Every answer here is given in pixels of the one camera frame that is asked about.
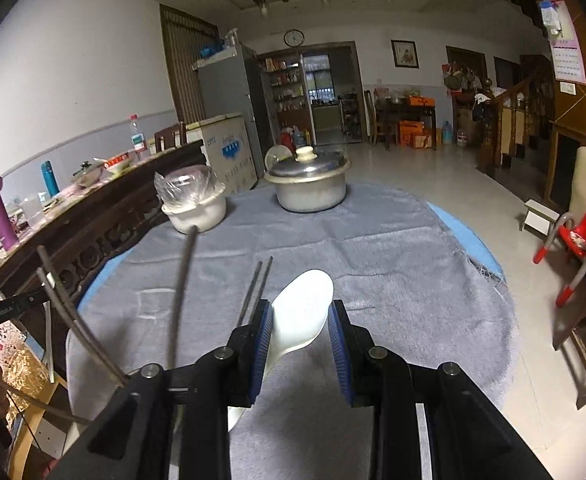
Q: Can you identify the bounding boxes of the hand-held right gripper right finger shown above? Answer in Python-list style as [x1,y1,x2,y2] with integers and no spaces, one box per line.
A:
[326,299,554,480]

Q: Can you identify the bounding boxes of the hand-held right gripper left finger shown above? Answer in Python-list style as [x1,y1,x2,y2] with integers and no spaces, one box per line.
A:
[48,298,276,480]

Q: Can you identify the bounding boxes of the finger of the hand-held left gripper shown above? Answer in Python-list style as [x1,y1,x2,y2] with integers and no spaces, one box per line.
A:
[20,293,56,319]

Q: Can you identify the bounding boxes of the white ceramic spoon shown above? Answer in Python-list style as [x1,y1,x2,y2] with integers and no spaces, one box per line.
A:
[227,268,335,434]

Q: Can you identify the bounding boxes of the grey tablecloth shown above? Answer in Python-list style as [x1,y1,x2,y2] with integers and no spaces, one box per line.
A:
[65,182,520,480]

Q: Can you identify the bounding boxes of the carved wooden sideboard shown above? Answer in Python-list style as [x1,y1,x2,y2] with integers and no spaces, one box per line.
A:
[0,139,210,363]

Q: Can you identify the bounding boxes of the purple thermos bottle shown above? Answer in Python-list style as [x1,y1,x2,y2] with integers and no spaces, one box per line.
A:
[0,175,20,251]

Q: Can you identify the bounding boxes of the clear plastic container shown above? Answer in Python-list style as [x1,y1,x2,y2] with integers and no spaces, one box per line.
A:
[20,192,49,224]

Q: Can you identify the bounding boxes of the teal thermos bottle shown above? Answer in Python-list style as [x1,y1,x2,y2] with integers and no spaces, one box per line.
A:
[40,160,60,198]

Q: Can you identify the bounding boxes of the bowl with glass lid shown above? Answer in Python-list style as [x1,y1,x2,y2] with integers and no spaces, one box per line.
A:
[71,159,105,186]

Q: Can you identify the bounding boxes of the white bowl with plastic bag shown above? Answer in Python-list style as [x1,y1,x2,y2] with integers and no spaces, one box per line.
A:
[153,163,228,235]

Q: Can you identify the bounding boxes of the metal pot with lid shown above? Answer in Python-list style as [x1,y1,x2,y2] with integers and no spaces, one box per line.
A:
[263,144,353,214]

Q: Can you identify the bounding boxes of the red and white bowl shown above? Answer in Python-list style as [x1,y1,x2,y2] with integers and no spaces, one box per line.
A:
[103,152,134,174]

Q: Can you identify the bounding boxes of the small round fan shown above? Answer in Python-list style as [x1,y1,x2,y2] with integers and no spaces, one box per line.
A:
[264,143,297,172]

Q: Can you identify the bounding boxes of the white chest freezer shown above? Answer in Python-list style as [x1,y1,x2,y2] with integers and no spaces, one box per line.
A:
[185,112,259,194]

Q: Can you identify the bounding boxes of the clear bottle with red cap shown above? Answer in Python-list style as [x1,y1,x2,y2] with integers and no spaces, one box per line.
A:
[128,113,147,154]

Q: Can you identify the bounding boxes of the wooden chair by sideboard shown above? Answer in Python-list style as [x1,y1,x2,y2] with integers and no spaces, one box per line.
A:
[153,121,188,154]

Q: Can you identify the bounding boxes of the orange cardboard box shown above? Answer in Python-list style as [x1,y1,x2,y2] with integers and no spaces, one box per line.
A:
[398,119,434,150]

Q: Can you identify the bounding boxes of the metal kitchen rack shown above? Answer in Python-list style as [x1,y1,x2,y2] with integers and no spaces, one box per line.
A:
[339,92,363,139]

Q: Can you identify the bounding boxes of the white step stool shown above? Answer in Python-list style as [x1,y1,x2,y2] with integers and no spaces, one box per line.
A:
[518,198,560,237]

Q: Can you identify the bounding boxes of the pantry shelf cabinet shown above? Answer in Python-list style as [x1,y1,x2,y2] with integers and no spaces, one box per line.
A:
[257,52,307,147]

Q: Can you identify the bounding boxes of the dark wooden side table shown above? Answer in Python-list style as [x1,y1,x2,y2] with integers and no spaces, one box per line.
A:
[374,97,438,152]

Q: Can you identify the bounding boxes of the grey refrigerator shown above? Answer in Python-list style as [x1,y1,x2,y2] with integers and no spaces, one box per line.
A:
[196,43,269,182]

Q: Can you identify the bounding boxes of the red child chair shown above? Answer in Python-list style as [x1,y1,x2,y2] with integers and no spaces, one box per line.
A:
[532,196,586,309]

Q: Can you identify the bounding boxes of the brown wooden door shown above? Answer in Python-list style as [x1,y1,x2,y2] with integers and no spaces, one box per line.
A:
[159,3,220,134]

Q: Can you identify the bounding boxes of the wooden staircase railing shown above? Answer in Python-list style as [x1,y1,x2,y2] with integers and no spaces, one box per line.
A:
[475,72,557,182]

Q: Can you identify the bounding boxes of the hanging bags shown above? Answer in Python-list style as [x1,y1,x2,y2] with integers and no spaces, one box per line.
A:
[442,62,484,94]

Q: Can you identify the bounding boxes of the framed wall picture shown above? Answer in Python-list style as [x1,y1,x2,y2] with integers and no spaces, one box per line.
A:
[390,39,420,69]

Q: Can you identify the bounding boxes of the pink wall calendar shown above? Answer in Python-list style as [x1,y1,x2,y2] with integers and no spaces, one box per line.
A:
[538,0,586,86]

